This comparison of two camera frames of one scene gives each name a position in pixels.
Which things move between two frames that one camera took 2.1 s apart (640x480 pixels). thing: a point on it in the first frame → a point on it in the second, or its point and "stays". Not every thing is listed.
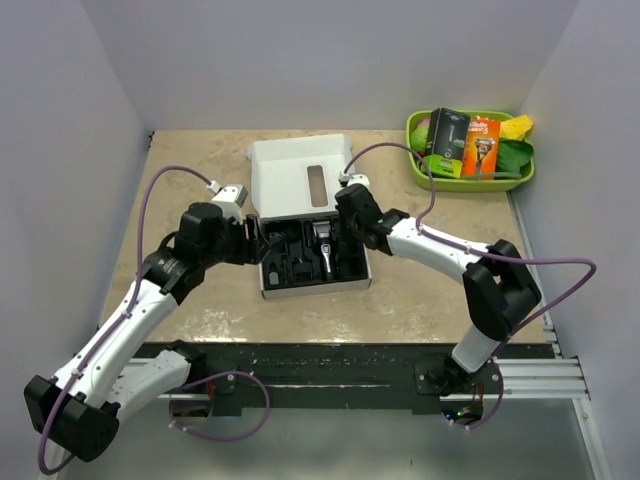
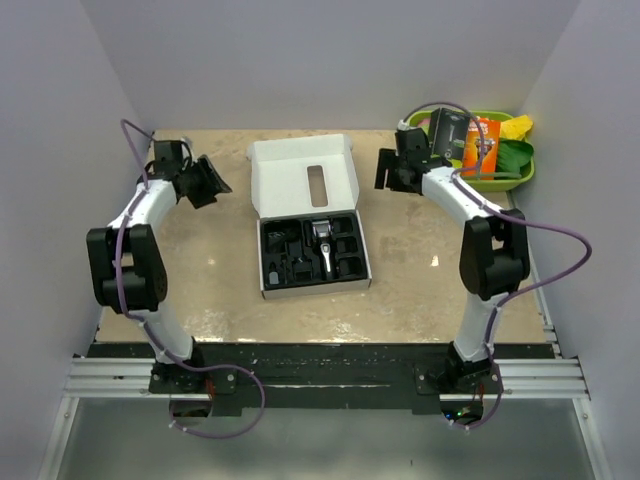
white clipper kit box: x=294 y=185 stays
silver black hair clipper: x=323 y=236 stays
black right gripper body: x=349 y=230 → x=397 y=181
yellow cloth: x=515 y=128 stays
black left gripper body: x=233 y=245 → x=202 y=183
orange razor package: x=481 y=149 stays
